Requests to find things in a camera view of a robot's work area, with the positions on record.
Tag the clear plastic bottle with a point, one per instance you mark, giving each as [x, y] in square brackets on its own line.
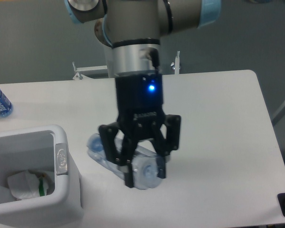
[147, 165]

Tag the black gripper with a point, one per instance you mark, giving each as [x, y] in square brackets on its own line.
[140, 117]

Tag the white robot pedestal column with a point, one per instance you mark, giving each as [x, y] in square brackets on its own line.
[107, 48]

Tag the white paper trash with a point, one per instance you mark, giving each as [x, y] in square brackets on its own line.
[30, 184]

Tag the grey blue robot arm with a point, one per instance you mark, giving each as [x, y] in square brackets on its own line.
[138, 144]

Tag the white plastic trash can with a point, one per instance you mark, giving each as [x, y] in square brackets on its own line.
[42, 148]

